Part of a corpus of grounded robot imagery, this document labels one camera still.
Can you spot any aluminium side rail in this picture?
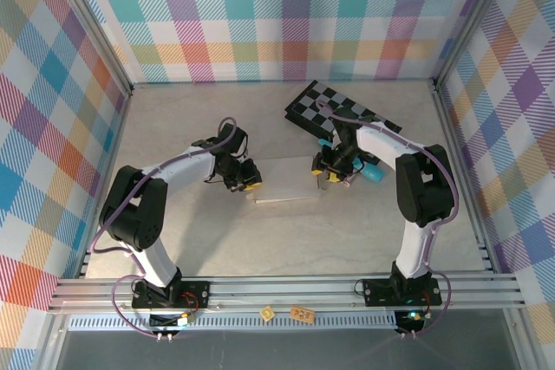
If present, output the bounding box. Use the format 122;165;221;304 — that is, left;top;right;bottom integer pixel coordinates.
431;78;500;275
77;86;134;278

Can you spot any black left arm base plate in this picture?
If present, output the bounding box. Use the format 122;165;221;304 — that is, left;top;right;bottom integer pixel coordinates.
132;279;212;308

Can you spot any white slotted cable duct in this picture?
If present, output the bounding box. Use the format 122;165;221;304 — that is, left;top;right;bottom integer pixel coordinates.
69;315;400;332

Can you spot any aluminium frame post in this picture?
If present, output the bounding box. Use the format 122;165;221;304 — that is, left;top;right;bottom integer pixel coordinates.
42;0;135;98
431;0;521;92

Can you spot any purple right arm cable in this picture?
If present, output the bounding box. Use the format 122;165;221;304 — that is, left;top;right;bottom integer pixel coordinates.
316;100;460;339

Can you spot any orange rectangular tag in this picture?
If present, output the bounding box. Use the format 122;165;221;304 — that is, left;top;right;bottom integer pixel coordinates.
290;307;316;323

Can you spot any aluminium mounting rail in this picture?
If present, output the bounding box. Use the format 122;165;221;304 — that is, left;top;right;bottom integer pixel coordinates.
47;272;526;315

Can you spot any black controller board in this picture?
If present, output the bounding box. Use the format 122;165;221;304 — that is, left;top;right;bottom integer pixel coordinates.
149;311;196;333
394;308;428;334

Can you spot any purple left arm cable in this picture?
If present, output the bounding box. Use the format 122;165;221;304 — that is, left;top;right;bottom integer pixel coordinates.
88;116;239;339

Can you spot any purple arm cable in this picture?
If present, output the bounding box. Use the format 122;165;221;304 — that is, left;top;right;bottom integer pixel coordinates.
316;100;460;339
88;116;239;339

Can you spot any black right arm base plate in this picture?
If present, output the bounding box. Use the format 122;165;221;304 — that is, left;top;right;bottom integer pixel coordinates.
362;277;443;307

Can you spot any teal plastic cylinder tool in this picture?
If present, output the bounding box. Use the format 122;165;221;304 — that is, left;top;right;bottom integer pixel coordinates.
318;138;385;184

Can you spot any black and grey chessboard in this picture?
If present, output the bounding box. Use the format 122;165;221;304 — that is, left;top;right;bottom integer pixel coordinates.
284;79;402;157

